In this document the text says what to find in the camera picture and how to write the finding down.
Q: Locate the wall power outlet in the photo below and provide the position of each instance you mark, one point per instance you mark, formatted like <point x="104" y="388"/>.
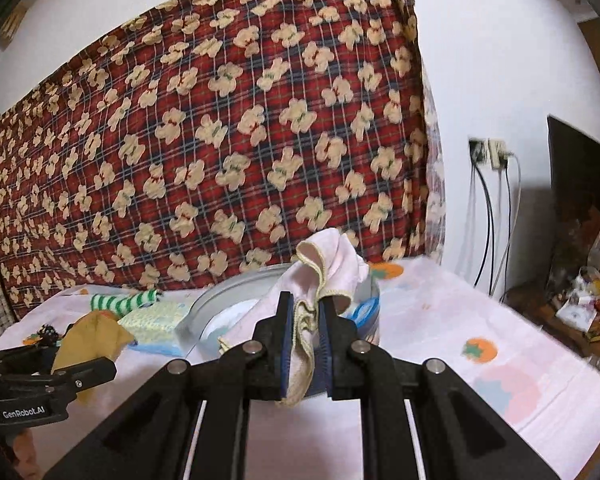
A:
<point x="490" y="152"/>

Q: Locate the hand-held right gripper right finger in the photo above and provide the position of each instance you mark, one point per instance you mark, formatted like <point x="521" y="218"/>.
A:
<point x="326" y="355"/>

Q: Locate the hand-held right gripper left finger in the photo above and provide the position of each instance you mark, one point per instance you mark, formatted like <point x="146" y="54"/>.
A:
<point x="286" y="350"/>

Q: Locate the white persimmon print tablecloth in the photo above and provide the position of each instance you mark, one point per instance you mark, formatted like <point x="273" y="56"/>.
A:
<point x="455" y="320"/>

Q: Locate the green white striped sock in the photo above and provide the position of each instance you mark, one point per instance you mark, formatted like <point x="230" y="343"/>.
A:
<point x="125" y="301"/>

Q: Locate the round cookie tin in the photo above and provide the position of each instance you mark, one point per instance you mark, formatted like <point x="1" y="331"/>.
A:
<point x="220" y="305"/>

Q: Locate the person's left hand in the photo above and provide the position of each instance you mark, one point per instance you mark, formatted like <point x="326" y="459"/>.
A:
<point x="27" y="455"/>

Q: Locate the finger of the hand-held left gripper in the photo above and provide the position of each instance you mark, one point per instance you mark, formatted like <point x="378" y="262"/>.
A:
<point x="87" y="372"/>
<point x="25" y="360"/>

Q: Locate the black flat screen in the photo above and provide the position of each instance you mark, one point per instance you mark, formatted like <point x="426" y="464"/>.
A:
<point x="577" y="175"/>

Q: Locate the red plaid bear blanket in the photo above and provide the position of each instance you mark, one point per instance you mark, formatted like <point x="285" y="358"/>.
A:
<point x="220" y="150"/>

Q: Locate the mustard yellow cloth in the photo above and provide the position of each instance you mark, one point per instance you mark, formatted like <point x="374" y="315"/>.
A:
<point x="90" y="337"/>

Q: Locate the cluttered side table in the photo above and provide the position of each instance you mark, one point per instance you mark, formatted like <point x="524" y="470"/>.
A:
<point x="575" y="295"/>

